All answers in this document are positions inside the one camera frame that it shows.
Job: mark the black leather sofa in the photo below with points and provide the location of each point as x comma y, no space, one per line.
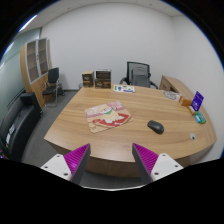
18,124

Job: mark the black visitor chair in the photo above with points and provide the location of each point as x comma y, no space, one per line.
52,85

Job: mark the white green paper sheet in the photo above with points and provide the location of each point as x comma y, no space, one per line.
123,88

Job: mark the round white patterned coaster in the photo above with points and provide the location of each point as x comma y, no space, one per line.
171,95

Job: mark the green blue small packet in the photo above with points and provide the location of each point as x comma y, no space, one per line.
200,118

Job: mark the cartoon printed mouse pad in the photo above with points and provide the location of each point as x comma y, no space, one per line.
107,116

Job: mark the black computer mouse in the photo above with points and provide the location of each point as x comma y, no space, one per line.
156,126

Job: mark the desk cable grommet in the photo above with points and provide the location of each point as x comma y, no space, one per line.
192,136

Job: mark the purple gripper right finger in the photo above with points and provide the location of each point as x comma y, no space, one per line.
145,160

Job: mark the wooden cabinet with glass doors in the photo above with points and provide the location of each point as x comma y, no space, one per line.
34,64

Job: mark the yellow small box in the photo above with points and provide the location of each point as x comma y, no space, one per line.
192,111

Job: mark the wooden side cabinet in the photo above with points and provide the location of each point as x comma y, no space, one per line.
172,84

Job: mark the small brown cardboard box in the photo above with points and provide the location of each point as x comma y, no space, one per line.
88,78

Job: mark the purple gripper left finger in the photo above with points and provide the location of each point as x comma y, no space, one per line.
77,161

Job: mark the large brown cardboard box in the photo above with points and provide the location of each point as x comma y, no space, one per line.
103,79

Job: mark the black mesh office chair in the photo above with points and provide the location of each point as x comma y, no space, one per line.
138,74

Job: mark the small orange box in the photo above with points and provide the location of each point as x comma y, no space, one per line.
185,102

